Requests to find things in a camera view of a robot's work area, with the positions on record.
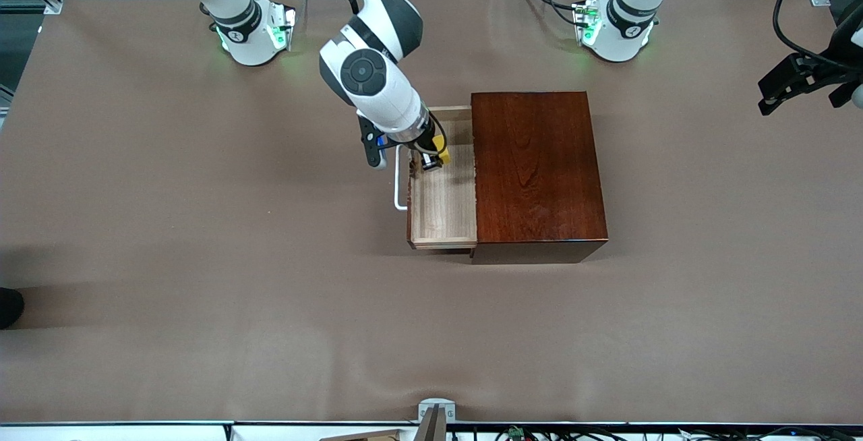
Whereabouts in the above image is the grey metal clamp bracket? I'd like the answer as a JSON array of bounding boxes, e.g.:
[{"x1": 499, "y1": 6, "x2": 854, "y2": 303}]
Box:
[{"x1": 417, "y1": 398, "x2": 456, "y2": 423}]

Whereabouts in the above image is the brown table cloth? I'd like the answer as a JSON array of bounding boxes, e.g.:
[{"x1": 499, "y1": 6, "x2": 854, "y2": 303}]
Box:
[{"x1": 0, "y1": 0, "x2": 863, "y2": 425}]

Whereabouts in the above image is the wooden drawer with white handle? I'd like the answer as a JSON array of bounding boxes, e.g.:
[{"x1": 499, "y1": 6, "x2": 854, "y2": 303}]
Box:
[{"x1": 394, "y1": 105, "x2": 478, "y2": 251}]

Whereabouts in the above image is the dark brown wooden cabinet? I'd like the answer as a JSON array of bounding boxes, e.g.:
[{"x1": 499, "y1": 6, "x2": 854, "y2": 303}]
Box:
[{"x1": 470, "y1": 91, "x2": 609, "y2": 265}]

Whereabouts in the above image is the brown cardboard piece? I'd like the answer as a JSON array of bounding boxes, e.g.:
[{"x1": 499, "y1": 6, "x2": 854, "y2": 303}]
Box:
[{"x1": 318, "y1": 428, "x2": 403, "y2": 441}]

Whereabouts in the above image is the grey metal post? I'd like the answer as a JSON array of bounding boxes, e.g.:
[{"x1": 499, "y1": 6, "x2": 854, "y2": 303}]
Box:
[{"x1": 413, "y1": 406, "x2": 448, "y2": 441}]

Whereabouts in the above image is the black shoe tip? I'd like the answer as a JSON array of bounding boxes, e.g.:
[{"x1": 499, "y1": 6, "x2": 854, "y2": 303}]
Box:
[{"x1": 0, "y1": 288, "x2": 25, "y2": 330}]

